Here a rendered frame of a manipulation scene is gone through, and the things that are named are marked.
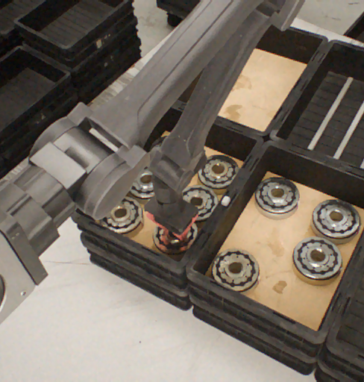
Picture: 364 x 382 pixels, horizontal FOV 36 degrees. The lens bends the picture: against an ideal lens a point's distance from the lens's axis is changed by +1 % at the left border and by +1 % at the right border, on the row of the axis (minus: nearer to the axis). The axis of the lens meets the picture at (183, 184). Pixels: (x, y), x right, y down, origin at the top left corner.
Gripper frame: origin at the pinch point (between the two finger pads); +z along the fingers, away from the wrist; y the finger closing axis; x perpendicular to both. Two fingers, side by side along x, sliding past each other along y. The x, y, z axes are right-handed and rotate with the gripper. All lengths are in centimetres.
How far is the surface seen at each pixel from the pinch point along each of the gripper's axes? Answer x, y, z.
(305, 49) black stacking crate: -69, 6, 0
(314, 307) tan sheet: -4.5, -32.8, 6.2
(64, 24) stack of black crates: -72, 117, 36
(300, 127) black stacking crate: -47.1, -5.6, 5.3
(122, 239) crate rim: 9.8, 6.0, -4.1
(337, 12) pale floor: -200, 51, 85
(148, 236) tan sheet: 2.0, 6.8, 5.5
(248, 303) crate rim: 6.7, -23.6, -3.8
